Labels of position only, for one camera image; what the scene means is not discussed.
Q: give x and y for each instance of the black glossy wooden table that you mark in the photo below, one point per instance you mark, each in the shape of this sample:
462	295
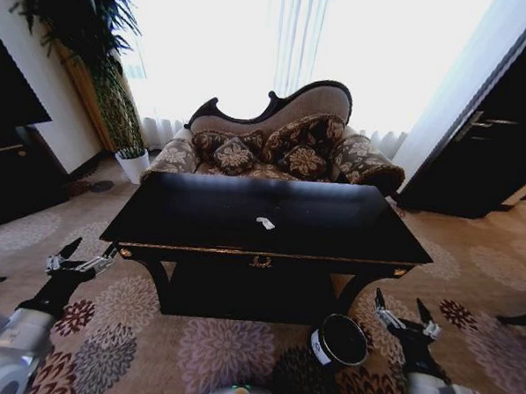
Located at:
253	205

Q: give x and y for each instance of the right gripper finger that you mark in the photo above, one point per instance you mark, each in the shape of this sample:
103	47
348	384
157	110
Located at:
430	328
386	318

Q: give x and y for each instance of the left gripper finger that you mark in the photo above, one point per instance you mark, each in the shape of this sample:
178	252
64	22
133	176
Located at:
61	260
97	262

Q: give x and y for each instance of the white sheer curtain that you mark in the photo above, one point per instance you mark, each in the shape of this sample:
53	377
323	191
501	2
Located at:
298	35

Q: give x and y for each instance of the dark slippers pair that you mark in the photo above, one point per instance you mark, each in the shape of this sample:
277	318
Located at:
91	187

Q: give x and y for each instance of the large dark floral cushion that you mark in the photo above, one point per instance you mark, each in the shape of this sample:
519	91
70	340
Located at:
206	142
310	131

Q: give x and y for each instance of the tall green potted plant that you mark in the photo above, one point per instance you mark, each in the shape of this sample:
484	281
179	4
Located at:
83	15

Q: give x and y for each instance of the dark wooden door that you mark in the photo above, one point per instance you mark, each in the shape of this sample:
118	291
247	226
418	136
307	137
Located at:
489	165

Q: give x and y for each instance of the black flat television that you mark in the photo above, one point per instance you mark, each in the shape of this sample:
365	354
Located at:
8	100

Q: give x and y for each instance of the dark wooden cabinet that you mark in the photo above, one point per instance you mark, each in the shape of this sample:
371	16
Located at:
17	179

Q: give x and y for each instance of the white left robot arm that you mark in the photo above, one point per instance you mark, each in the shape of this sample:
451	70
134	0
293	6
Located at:
3	346

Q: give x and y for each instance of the black round trash bin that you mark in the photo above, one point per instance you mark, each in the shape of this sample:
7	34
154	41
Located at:
341	340

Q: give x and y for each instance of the crumpled white paper trash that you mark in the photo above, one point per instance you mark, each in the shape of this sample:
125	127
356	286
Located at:
265	223

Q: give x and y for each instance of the white plant pot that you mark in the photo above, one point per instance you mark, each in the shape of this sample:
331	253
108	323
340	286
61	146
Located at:
133	167

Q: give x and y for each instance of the floral brown chaise sofa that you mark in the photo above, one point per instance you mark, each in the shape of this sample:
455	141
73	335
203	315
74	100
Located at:
312	102

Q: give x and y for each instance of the small square floral cushion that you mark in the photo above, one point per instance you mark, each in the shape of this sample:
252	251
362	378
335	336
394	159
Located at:
303	160
234	156

